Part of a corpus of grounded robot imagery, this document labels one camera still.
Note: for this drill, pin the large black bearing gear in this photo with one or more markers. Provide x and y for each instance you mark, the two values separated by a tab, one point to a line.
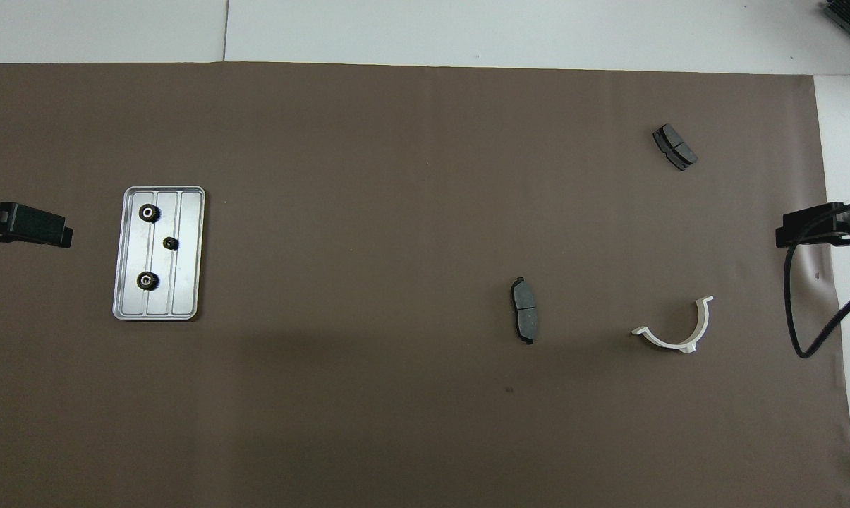
147	281
149	212

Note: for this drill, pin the small black bearing gear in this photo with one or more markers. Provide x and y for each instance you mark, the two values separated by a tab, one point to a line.
171	243

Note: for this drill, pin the silver ribbed metal tray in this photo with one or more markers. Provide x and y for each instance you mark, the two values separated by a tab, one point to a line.
185	282

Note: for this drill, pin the stacked grey brake pads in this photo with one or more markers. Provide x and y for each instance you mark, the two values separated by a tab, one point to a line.
675	147

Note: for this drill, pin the single grey brake pad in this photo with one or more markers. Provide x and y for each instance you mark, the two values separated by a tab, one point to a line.
525	310

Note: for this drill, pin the brown paper table mat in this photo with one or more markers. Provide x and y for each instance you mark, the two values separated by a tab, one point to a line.
396	212

